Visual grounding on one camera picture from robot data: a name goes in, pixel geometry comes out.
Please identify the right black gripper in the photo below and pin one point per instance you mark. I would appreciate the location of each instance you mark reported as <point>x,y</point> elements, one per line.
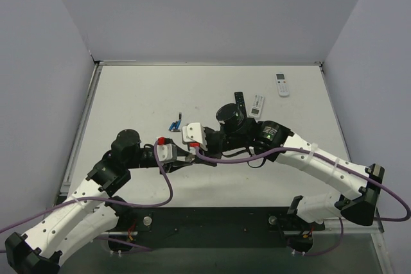
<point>208,154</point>

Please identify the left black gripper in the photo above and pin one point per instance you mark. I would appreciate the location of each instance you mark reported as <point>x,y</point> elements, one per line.
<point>175,165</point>

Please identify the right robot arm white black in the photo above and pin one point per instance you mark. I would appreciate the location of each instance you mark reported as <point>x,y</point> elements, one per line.
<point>356,188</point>

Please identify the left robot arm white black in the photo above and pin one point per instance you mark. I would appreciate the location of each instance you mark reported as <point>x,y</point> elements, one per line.
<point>93,208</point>

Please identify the black remote control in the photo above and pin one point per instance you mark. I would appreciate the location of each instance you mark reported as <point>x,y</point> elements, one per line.
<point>239,99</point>

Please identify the small white remote control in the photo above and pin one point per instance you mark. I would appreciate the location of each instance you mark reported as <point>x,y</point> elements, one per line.
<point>257,106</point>

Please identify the white remote with display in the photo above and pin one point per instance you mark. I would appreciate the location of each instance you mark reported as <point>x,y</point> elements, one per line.
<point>282,85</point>

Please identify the blue AAA battery lower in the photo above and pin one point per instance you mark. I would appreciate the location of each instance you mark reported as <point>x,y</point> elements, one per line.
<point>177,126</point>

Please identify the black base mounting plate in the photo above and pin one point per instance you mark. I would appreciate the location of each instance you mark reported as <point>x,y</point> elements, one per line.
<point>210,227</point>

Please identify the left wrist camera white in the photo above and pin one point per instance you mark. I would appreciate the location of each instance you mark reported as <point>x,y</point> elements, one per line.
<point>166,150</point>

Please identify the aluminium frame rail left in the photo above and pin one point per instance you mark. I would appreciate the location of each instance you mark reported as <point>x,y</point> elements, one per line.
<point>75,149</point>

